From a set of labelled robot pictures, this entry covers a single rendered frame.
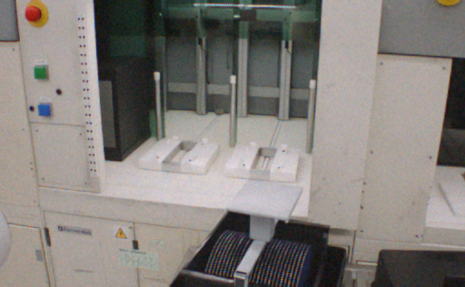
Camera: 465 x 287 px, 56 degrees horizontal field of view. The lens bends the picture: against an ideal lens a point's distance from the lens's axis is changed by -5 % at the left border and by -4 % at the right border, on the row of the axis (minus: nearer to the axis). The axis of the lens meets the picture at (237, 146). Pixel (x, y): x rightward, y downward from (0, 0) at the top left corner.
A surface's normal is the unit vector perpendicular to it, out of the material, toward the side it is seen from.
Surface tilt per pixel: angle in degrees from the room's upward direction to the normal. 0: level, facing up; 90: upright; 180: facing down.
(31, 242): 90
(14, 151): 90
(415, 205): 90
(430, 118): 90
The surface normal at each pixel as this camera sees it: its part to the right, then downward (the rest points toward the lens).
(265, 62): -0.18, 0.32
